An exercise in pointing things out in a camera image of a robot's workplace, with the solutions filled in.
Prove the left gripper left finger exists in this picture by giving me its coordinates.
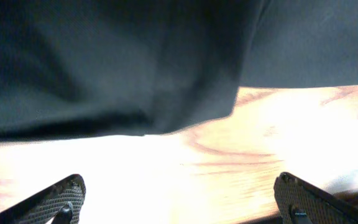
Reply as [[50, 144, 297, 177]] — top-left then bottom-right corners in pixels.
[[0, 174, 86, 224]]

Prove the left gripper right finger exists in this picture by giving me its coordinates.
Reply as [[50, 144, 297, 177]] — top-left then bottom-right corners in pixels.
[[273, 172, 358, 224]]

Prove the black t-shirt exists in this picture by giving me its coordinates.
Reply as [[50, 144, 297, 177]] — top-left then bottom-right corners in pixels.
[[0, 0, 358, 141]]

